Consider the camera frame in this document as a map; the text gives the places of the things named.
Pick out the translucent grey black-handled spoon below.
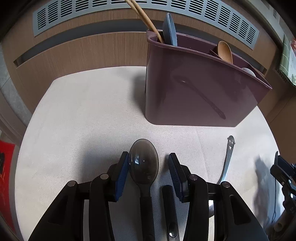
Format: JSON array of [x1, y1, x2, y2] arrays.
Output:
[[128, 138, 159, 240]]

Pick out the steel spoon with cutout handle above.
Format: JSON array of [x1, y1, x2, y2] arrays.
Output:
[[209, 135, 235, 217]]

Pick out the wooden spoon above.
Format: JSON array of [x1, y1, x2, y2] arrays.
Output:
[[217, 41, 233, 64]]

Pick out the blue-grey plastic spoon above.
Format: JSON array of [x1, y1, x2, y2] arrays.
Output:
[[163, 13, 178, 47]]

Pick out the wooden chopstick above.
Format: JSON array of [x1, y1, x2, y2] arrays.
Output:
[[131, 0, 164, 43], [125, 0, 152, 31]]

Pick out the green checked cloth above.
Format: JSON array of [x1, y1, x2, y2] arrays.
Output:
[[279, 36, 296, 86]]

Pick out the maroon plastic utensil holder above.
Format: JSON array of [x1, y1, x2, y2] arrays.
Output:
[[145, 31, 271, 127]]

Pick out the wooden cabinet front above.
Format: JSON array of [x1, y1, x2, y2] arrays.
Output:
[[0, 0, 296, 130]]

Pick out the grey ventilation grille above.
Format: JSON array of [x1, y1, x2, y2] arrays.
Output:
[[32, 0, 260, 50]]

